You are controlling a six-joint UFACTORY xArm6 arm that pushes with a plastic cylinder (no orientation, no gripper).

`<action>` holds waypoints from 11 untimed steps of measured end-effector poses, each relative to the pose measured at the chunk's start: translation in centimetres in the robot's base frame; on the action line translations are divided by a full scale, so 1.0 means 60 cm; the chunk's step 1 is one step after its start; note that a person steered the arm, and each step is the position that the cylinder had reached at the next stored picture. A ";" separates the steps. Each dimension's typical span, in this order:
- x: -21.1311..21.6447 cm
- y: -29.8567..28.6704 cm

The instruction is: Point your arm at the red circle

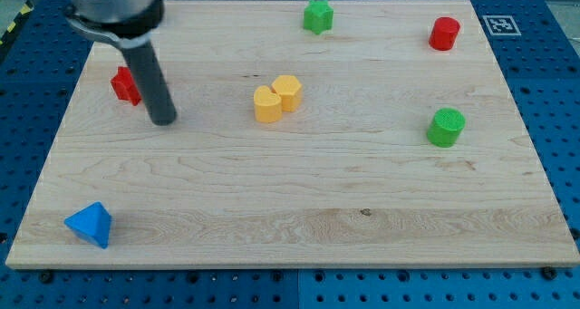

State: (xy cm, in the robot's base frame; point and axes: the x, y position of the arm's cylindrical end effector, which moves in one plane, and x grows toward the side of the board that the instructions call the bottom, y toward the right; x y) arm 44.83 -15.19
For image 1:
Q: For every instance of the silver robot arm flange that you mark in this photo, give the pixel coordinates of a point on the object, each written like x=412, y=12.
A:
x=123, y=24

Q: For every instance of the wooden board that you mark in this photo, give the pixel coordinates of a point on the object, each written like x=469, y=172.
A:
x=349, y=179

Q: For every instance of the yellow heart block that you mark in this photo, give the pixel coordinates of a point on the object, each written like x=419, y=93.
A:
x=267, y=105

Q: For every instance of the yellow hexagon block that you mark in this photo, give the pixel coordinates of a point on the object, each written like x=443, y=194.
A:
x=290, y=90

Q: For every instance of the green star block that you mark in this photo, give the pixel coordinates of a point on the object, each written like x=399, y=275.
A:
x=318, y=16

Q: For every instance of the grey cylindrical pointer rod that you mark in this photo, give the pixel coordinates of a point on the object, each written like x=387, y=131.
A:
x=145, y=70

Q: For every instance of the green cylinder block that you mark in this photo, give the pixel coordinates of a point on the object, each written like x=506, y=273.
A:
x=445, y=127

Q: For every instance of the red block behind rod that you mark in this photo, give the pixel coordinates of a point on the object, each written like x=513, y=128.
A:
x=125, y=87

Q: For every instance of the red cylinder block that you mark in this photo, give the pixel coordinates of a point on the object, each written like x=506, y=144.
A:
x=444, y=33

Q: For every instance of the blue triangle block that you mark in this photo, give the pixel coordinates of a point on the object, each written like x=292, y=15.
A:
x=91, y=224

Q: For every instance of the white fiducial marker tag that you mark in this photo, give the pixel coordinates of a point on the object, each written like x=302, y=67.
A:
x=501, y=25

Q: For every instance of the black bolt front left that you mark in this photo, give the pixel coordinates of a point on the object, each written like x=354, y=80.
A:
x=45, y=277

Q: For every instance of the black bolt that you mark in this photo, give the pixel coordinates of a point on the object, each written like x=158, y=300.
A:
x=45, y=277
x=549, y=273

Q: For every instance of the black bolt front right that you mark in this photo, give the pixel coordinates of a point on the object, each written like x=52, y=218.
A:
x=549, y=273

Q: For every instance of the yellow black hazard tape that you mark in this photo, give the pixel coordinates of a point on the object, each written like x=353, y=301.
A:
x=15, y=26

